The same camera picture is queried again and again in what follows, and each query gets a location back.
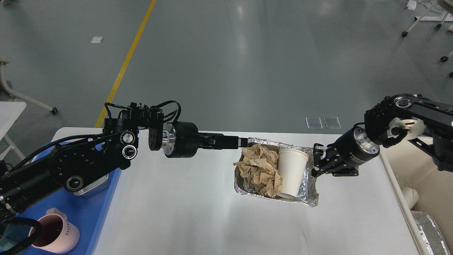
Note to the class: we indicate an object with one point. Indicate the left clear floor plate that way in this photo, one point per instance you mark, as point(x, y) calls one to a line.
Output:
point(314, 123)

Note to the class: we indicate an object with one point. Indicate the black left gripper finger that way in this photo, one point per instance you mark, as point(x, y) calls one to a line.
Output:
point(219, 141)

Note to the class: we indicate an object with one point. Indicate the blue plastic tray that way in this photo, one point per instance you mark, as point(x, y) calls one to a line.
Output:
point(87, 212)

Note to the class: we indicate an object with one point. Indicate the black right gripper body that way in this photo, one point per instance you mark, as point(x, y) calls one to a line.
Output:
point(352, 149)

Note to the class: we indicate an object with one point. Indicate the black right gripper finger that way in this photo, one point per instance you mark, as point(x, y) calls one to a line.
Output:
point(322, 168)
point(323, 156)

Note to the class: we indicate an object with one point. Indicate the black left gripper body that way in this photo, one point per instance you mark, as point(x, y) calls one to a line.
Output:
point(183, 140)

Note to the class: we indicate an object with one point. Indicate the white side table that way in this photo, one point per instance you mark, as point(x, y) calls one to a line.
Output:
point(11, 110)

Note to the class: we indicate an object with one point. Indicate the white floor sticker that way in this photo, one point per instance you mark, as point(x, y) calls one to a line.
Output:
point(96, 39)

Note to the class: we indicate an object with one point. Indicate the clear floor plate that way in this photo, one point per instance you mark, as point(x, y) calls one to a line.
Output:
point(314, 123)
point(332, 122)

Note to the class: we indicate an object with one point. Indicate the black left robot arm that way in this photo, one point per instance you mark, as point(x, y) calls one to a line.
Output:
point(74, 162)

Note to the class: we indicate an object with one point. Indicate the foil tray in bin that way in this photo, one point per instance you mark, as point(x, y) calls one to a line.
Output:
point(432, 237)

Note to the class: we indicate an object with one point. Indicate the aluminium foil tray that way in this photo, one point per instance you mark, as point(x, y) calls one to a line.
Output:
point(307, 191)

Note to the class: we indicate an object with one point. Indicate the stainless steel rectangular container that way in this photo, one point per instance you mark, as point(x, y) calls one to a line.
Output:
point(93, 186)

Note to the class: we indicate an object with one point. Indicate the beige plastic bin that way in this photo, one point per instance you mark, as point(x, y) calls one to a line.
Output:
point(424, 194)

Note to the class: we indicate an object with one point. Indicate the teal yellow cup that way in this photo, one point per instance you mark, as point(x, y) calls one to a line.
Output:
point(11, 235)

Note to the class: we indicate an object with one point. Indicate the white object in bin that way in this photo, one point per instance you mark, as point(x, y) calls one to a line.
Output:
point(411, 196)

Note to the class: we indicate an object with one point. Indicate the right clear floor plate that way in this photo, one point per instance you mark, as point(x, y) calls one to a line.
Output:
point(332, 122)

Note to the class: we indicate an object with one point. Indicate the white paper cup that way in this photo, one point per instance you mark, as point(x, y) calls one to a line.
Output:
point(291, 165)

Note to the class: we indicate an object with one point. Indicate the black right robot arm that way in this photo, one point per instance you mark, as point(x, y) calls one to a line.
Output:
point(424, 123)

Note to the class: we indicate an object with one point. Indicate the pink ribbed mug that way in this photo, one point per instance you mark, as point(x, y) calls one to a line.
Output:
point(59, 235)

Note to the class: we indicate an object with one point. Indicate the brown paper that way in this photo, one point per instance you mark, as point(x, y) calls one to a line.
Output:
point(259, 167)

